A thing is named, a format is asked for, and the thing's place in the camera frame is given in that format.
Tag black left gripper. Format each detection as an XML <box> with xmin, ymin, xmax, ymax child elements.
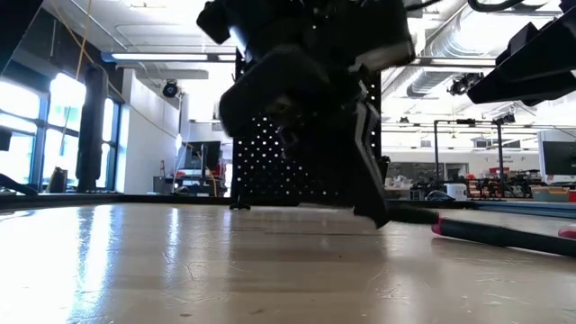
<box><xmin>196</xmin><ymin>0</ymin><xmax>417</xmax><ymax>139</ymax></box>

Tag long fluorescent light bar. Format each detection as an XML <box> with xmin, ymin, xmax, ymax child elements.
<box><xmin>411</xmin><ymin>56</ymin><xmax>498</xmax><ymax>69</ymax></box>

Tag black metal pegboard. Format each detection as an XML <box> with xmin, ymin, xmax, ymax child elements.
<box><xmin>229</xmin><ymin>47</ymin><xmax>391</xmax><ymax>212</ymax></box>

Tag white-framed monitor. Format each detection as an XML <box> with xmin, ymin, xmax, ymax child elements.
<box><xmin>538</xmin><ymin>139</ymin><xmax>576</xmax><ymax>185</ymax></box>

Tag black monitor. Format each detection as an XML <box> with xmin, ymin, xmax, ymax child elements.
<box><xmin>182</xmin><ymin>139</ymin><xmax>223</xmax><ymax>172</ymax></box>

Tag red shelving with equipment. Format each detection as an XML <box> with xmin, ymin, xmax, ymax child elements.
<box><xmin>465</xmin><ymin>166</ymin><xmax>532</xmax><ymax>200</ymax></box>

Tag fluorescent light strip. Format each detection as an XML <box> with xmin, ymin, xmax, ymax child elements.
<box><xmin>101</xmin><ymin>50</ymin><xmax>238</xmax><ymax>64</ymax></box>

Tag tan storage bin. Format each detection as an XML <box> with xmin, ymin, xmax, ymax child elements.
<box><xmin>530</xmin><ymin>185</ymin><xmax>572</xmax><ymax>203</ymax></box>

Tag cluttered desk red items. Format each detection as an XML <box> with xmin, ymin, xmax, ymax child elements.
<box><xmin>151</xmin><ymin>168</ymin><xmax>234</xmax><ymax>198</ymax></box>

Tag white bucket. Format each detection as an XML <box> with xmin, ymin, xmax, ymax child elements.
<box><xmin>443</xmin><ymin>182</ymin><xmax>470</xmax><ymax>203</ymax></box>

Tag black screwdriver red cap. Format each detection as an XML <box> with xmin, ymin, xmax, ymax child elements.
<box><xmin>430</xmin><ymin>217</ymin><xmax>576</xmax><ymax>259</ymax></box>

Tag small dark box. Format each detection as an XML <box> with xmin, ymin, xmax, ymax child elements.
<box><xmin>46</xmin><ymin>166</ymin><xmax>69</xmax><ymax>194</ymax></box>

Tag large window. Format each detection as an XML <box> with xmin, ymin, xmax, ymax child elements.
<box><xmin>0</xmin><ymin>67</ymin><xmax>123</xmax><ymax>194</ymax></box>

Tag black rig camera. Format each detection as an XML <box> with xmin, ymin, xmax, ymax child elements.
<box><xmin>492</xmin><ymin>111</ymin><xmax>518</xmax><ymax>126</ymax></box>

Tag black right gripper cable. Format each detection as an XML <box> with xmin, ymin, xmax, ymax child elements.
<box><xmin>466</xmin><ymin>0</ymin><xmax>527</xmax><ymax>14</ymax></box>

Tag round black hanging camera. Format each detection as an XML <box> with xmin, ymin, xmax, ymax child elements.
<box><xmin>161</xmin><ymin>78</ymin><xmax>181</xmax><ymax>99</ymax></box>

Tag black tubular rig frame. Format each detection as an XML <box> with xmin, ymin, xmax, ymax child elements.
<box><xmin>432</xmin><ymin>117</ymin><xmax>509</xmax><ymax>199</ymax></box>

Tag black vertical post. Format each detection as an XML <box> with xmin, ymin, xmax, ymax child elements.
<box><xmin>75</xmin><ymin>64</ymin><xmax>110</xmax><ymax>194</ymax></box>

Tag yellow cable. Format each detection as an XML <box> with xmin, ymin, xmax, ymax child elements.
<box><xmin>47</xmin><ymin>0</ymin><xmax>94</xmax><ymax>194</ymax></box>

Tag black aluminium table frame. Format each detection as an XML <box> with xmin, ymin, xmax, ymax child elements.
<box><xmin>0</xmin><ymin>191</ymin><xmax>576</xmax><ymax>221</ymax></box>

